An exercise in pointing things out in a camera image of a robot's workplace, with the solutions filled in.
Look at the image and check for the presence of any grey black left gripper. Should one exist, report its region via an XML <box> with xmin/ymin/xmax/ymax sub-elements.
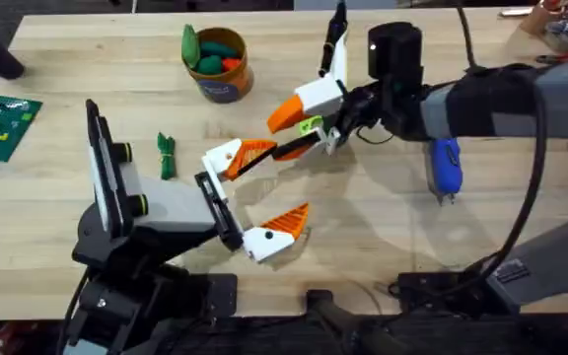
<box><xmin>113</xmin><ymin>138</ymin><xmax>311</xmax><ymax>264</ymax></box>

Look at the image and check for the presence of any green toy vegetable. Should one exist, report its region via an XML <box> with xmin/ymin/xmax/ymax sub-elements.
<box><xmin>157</xmin><ymin>131</ymin><xmax>178</xmax><ymax>181</ymax></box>

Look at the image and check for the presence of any blue electric screwdriver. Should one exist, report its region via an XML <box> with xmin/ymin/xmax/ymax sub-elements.
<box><xmin>424</xmin><ymin>136</ymin><xmax>464</xmax><ymax>206</ymax></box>

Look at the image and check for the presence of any green disc with holes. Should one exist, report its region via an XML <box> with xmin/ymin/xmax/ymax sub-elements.
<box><xmin>298</xmin><ymin>115</ymin><xmax>324</xmax><ymax>137</ymax></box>

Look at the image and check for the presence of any black upright flat plate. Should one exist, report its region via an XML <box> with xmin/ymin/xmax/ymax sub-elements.
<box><xmin>319</xmin><ymin>0</ymin><xmax>349</xmax><ymax>90</ymax></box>
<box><xmin>85</xmin><ymin>98</ymin><xmax>135</xmax><ymax>241</ymax></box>

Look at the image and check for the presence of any orange tub with toys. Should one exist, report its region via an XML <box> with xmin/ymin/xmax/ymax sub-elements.
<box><xmin>180</xmin><ymin>24</ymin><xmax>255</xmax><ymax>105</ymax></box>

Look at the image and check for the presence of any green board with blocks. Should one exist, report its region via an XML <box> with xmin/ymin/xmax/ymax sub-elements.
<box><xmin>0</xmin><ymin>93</ymin><xmax>43</xmax><ymax>169</ymax></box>

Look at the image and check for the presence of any black stand post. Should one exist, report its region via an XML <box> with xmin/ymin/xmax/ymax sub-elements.
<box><xmin>306</xmin><ymin>288</ymin><xmax>364</xmax><ymax>355</ymax></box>

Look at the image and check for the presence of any black cable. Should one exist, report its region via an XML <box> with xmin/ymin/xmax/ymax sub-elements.
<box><xmin>455</xmin><ymin>4</ymin><xmax>480</xmax><ymax>70</ymax></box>
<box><xmin>387</xmin><ymin>81</ymin><xmax>549</xmax><ymax>297</ymax></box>

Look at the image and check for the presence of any black rail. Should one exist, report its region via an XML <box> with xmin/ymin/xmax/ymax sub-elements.
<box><xmin>130</xmin><ymin>315</ymin><xmax>568</xmax><ymax>355</ymax></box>

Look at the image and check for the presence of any red handled tool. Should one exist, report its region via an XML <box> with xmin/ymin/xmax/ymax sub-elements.
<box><xmin>534</xmin><ymin>50</ymin><xmax>568</xmax><ymax>66</ymax></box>

